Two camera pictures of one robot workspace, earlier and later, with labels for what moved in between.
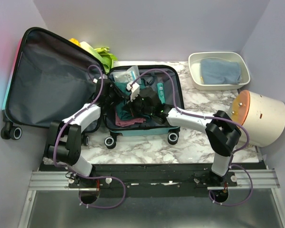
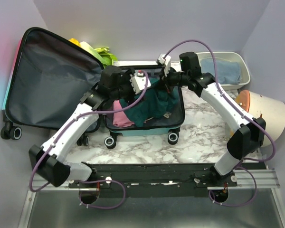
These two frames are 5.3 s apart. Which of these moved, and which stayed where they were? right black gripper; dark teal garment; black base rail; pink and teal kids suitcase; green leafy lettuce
Moved: dark teal garment; right black gripper
Stayed: pink and teal kids suitcase; green leafy lettuce; black base rail
